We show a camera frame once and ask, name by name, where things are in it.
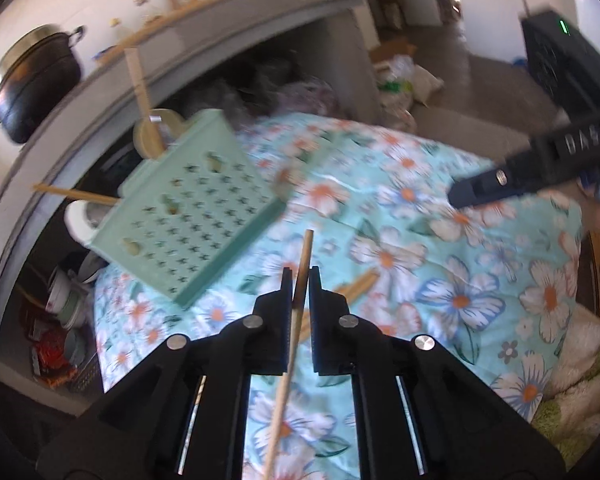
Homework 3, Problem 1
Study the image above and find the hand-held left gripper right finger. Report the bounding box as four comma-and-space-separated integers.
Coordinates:
309, 266, 566, 480

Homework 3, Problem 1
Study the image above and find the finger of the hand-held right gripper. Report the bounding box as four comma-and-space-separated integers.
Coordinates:
449, 147, 537, 209

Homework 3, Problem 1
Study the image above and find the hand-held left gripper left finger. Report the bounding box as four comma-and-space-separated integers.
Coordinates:
37, 267, 293, 480

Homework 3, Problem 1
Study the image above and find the green perforated utensil holder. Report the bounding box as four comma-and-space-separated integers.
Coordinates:
87, 109, 287, 311

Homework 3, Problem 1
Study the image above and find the beige plastic spoon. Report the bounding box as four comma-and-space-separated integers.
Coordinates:
132, 109, 187, 158

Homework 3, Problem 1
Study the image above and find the wooden spatula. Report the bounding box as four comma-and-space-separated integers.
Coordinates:
124, 47, 167, 157

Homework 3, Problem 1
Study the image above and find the floral printed cloth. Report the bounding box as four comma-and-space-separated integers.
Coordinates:
92, 112, 586, 480

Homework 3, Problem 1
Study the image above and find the white sack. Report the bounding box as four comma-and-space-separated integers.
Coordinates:
375, 55, 447, 107

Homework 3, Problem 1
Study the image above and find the cardboard box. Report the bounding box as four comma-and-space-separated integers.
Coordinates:
369, 37, 419, 64

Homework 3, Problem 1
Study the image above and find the grey plastic bag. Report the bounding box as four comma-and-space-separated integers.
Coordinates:
275, 77, 342, 121

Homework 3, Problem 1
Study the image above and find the stack of white bowls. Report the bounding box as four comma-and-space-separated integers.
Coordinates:
47, 255, 100, 332

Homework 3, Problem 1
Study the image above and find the fluffy white green blanket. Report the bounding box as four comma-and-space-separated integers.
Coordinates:
530, 305, 600, 467

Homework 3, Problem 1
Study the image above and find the white plastic spoon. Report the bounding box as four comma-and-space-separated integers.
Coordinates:
64, 200, 106, 249

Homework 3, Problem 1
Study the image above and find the red packet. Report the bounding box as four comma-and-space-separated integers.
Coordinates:
27, 310, 79, 387

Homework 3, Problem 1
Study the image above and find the clear plastic bag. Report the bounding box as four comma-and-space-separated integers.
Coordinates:
230, 55, 301, 106

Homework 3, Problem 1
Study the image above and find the wooden cutting board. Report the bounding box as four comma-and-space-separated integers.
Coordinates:
92, 0, 291, 67

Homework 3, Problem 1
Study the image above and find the black cooking pot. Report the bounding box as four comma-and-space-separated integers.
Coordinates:
0, 30, 87, 144

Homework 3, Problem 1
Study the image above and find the steel pot lid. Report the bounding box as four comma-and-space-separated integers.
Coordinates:
0, 24, 63, 93

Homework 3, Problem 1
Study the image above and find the wire basket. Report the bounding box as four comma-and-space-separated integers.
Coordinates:
65, 354, 104, 394

